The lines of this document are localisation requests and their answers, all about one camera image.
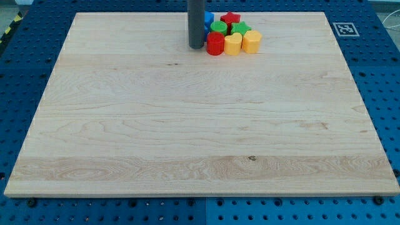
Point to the yellow hexagon block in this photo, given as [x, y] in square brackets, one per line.
[251, 41]

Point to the green cylinder block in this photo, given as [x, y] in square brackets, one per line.
[219, 26]

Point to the white fiducial marker tag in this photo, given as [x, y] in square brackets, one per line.
[345, 29]

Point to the blue block lower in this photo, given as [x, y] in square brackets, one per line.
[206, 32]

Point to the black bolt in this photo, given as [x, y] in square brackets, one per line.
[31, 203]
[378, 200]

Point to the yellow black hazard tape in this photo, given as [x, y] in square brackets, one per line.
[11, 29]

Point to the yellow heart block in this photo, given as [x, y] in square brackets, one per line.
[232, 44]

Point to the black bolt left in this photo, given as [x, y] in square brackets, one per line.
[31, 203]

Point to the blue block upper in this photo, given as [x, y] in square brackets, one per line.
[208, 18]

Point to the blue block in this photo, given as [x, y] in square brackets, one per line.
[206, 32]
[208, 18]

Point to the green star block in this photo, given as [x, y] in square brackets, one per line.
[240, 27]

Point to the black bolt right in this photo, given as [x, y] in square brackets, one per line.
[378, 200]

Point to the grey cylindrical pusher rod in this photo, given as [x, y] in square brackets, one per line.
[195, 18]

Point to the light wooden board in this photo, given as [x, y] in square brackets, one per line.
[130, 110]

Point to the red star block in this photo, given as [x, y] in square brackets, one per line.
[230, 18]

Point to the red cylinder block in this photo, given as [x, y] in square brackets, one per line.
[215, 43]

